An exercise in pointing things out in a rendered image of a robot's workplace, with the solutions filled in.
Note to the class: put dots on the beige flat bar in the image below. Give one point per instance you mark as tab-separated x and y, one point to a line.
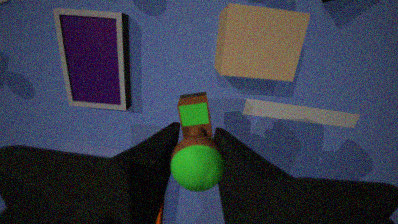
299	113

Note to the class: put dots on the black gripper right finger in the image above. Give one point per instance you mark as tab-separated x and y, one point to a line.
254	191

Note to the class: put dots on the green and brown stamp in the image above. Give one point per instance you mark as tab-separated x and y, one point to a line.
197	162

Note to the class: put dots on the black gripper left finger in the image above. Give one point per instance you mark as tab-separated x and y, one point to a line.
129	187

